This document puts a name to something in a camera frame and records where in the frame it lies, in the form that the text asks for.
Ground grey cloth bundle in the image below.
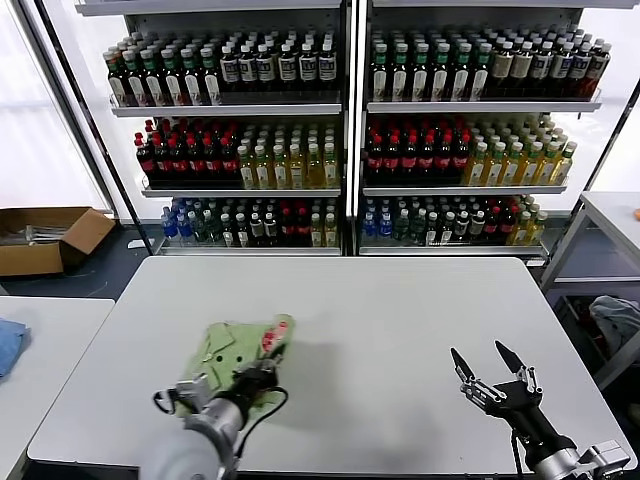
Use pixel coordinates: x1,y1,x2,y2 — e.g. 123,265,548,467
588,294,640,356

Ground beige label dark bottle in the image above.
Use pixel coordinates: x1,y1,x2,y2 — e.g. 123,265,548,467
492,41,514,99
511,41,533,99

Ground green cap dark tea bottle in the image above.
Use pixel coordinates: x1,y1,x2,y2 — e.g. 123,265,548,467
430,43,451,103
142,49,165,108
471,43,492,101
200,47,223,106
409,43,430,103
389,43,410,103
451,43,472,103
107,53,129,108
369,43,390,103
124,51,146,108
160,48,183,107
180,48,203,107

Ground black camera cable loop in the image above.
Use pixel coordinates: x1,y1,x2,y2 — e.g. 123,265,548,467
152,388,177,415

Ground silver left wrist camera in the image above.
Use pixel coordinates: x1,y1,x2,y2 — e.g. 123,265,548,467
172,374,214,416

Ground black slanted frame post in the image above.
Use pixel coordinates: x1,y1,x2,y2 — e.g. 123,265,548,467
29,0,154,254
544,79,640,262

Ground clear plastic packaging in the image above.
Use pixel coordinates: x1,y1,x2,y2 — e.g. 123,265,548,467
0,224,71,247

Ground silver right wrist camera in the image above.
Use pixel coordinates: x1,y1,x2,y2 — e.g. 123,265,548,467
574,439,634,480

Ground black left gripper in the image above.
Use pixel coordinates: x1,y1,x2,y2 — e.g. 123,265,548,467
228,343,288,405

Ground white metal shelf rack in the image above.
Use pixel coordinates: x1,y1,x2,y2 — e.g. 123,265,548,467
352,0,640,261
74,0,354,257

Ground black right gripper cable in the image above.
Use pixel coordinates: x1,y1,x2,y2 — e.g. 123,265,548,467
508,428,525,477

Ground white cap navy label bottle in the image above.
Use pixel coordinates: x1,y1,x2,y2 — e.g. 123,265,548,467
551,42,572,99
570,43,591,99
298,43,318,92
588,43,611,99
238,44,257,93
256,43,276,93
277,43,298,93
317,42,336,92
531,41,552,99
219,45,239,93

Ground grey metal frame table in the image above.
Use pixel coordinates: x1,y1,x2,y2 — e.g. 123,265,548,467
537,190,640,391

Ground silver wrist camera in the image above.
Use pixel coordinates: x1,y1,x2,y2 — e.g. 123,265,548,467
172,374,214,416
574,439,634,480

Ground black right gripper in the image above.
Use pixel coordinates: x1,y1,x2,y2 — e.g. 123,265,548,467
450,340,577,460

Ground brown cardboard box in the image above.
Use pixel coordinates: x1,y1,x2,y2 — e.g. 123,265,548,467
0,206,117,278

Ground green polo shirt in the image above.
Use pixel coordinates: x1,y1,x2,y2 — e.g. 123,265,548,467
172,313,297,419

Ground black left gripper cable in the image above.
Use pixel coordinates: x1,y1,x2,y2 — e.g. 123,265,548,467
232,386,290,467

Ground blue folded cloth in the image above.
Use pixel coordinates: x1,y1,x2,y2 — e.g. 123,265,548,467
0,319,32,384

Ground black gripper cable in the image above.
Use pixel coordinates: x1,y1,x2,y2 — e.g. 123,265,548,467
508,428,525,477
232,386,290,467

